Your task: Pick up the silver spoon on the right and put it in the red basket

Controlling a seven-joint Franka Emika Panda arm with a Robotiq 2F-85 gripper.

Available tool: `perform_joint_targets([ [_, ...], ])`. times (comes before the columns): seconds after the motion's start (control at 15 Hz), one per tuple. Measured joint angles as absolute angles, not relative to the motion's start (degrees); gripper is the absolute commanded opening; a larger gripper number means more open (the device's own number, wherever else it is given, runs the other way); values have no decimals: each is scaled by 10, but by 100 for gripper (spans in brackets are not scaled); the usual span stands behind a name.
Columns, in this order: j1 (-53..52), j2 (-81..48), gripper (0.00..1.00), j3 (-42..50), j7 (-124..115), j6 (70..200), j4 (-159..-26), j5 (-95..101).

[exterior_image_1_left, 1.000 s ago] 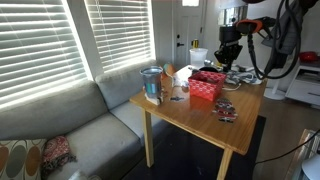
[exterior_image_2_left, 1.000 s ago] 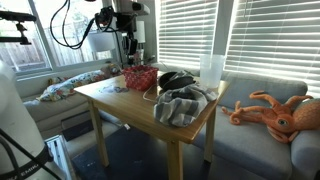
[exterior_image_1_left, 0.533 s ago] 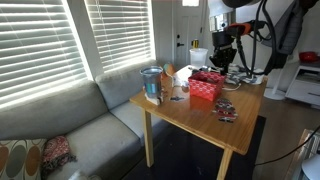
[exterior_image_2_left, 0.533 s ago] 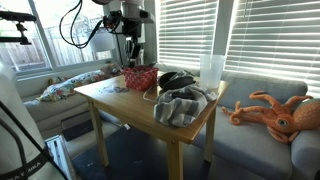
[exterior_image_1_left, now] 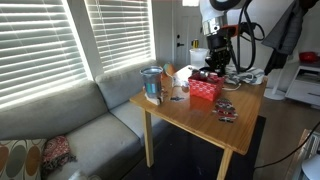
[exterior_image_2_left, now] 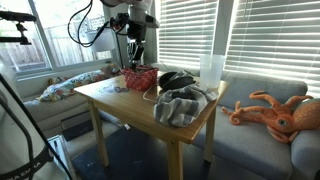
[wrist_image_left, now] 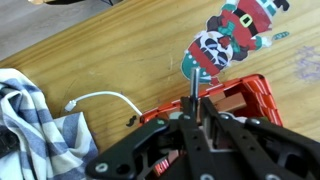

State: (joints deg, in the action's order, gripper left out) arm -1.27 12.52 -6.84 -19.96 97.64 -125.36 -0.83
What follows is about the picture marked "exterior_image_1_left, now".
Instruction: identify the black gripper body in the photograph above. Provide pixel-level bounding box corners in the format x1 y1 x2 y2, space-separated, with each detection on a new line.
205 33 233 67

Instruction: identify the red patterned basket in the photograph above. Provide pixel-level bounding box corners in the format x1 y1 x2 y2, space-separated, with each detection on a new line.
187 71 225 102

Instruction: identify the translucent plastic container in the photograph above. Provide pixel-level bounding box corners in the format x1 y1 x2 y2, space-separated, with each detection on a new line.
188 48 211 70

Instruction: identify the grey white striped cloth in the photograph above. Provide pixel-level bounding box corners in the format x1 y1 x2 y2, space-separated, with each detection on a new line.
224 65 266 86

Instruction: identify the white door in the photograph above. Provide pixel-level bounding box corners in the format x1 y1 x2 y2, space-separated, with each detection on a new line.
172 0 205 68

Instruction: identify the snack packet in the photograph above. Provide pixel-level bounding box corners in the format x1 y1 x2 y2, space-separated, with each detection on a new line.
212 97 240 124

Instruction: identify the orange octopus plush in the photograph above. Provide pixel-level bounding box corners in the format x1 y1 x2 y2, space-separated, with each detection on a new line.
162 62 177 79

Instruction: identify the wooden table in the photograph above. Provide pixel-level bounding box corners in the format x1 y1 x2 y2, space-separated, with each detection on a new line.
129 64 269 180

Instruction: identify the white coat stand base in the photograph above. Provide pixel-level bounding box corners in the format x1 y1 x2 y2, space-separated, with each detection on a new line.
263 74 288 101

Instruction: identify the dark hanging jacket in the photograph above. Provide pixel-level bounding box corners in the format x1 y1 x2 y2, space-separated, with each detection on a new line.
261 0 319 76

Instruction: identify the white cabinet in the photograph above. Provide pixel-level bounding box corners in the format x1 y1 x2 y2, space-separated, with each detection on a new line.
284 61 320 108

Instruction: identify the red pot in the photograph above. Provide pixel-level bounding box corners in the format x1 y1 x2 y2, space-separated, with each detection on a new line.
298 51 320 64

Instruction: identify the white window blind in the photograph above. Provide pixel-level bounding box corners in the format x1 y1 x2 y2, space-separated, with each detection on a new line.
84 0 157 73
0 0 90 112

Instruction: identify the dark blue rug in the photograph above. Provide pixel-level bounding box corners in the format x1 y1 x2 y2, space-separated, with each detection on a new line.
122 114 268 180

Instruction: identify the grey sofa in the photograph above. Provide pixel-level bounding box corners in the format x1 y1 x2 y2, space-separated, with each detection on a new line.
0 59 169 180

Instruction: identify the red patterned cloth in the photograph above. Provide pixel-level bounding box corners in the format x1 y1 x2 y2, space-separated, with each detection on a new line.
40 134 78 175

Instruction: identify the oval patterned pillow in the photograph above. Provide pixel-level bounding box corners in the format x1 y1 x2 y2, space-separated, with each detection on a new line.
0 138 48 180

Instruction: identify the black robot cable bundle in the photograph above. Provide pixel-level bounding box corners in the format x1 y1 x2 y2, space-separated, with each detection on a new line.
235 0 267 74

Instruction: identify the white cable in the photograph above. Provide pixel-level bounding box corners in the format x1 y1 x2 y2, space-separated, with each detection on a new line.
222 82 243 92

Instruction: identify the black floor cable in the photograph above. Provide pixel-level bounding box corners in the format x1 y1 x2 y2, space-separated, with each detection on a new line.
254 120 320 170

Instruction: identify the metal robot stand frame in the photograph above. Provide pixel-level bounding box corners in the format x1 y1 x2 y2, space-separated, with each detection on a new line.
285 129 320 180

